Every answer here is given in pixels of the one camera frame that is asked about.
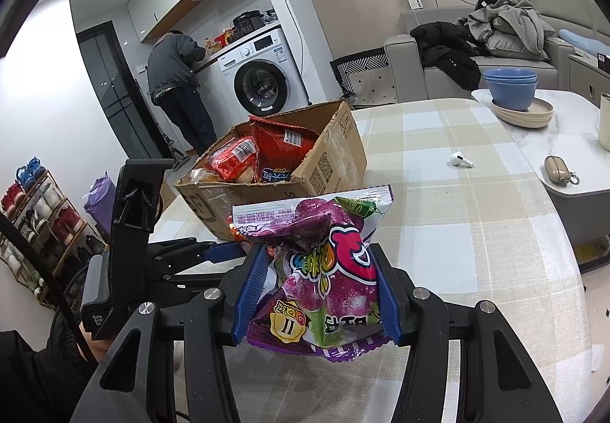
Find grey sofa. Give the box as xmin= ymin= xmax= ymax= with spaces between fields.
xmin=384 ymin=0 xmax=610 ymax=106

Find red snack bag blue logo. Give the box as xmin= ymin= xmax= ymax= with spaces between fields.
xmin=249 ymin=115 xmax=321 ymax=184

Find person's left forearm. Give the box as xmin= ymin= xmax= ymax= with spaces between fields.
xmin=0 ymin=309 xmax=111 ymax=423

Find blue bowl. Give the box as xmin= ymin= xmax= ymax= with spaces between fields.
xmin=487 ymin=81 xmax=537 ymax=112
xmin=483 ymin=67 xmax=538 ymax=88

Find white coffee table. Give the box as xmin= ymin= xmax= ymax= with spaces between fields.
xmin=471 ymin=88 xmax=610 ymax=258

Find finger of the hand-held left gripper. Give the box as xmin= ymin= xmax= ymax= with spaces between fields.
xmin=145 ymin=238 xmax=249 ymax=266
xmin=145 ymin=261 xmax=241 ymax=297

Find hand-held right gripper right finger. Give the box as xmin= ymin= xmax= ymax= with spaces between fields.
xmin=368 ymin=242 xmax=564 ymax=423

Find light blue pillow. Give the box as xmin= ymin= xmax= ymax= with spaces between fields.
xmin=557 ymin=29 xmax=605 ymax=56

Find purple candy bag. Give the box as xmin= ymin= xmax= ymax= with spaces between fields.
xmin=232 ymin=185 xmax=395 ymax=363

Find white earbud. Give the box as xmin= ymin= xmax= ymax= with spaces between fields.
xmin=447 ymin=150 xmax=475 ymax=169

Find pile of colourful snack packets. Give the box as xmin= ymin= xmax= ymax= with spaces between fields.
xmin=204 ymin=31 xmax=235 ymax=55

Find wooden shoe rack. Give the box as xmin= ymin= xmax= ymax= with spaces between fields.
xmin=0 ymin=157 xmax=109 ymax=310

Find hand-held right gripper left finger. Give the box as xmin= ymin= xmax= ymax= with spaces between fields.
xmin=71 ymin=242 xmax=268 ymax=423

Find black cable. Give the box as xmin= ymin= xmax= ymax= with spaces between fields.
xmin=0 ymin=213 xmax=98 ymax=367

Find grey jacket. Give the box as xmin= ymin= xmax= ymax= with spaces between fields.
xmin=464 ymin=0 xmax=558 ymax=62

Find floor vacuum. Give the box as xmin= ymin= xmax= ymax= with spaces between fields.
xmin=159 ymin=131 xmax=192 ymax=172

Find beige earbud case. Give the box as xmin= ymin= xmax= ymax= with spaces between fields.
xmin=544 ymin=155 xmax=581 ymax=186

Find clear wrapped bread packet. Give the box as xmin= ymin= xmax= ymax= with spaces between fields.
xmin=187 ymin=167 xmax=226 ymax=186

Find beige cup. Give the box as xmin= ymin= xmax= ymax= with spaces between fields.
xmin=597 ymin=92 xmax=610 ymax=153

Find person's left hand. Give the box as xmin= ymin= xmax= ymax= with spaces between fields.
xmin=87 ymin=327 xmax=116 ymax=365

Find black jacket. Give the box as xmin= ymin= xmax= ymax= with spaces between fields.
xmin=410 ymin=21 xmax=483 ymax=91

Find dark glass door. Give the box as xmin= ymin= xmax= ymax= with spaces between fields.
xmin=76 ymin=21 xmax=166 ymax=160

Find cardboard box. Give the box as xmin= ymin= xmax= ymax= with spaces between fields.
xmin=174 ymin=100 xmax=369 ymax=241

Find beige plate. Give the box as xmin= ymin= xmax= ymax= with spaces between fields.
xmin=491 ymin=98 xmax=555 ymax=120
xmin=496 ymin=112 xmax=554 ymax=128

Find shiny red snack packet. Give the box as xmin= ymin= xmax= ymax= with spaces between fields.
xmin=206 ymin=136 xmax=261 ymax=182

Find white washing machine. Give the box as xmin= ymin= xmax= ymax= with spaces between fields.
xmin=217 ymin=28 xmax=310 ymax=117

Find black pressure cooker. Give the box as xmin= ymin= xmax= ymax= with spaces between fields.
xmin=231 ymin=10 xmax=264 ymax=36

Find purple plastic bag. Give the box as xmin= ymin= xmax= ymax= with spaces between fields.
xmin=83 ymin=172 xmax=118 ymax=239

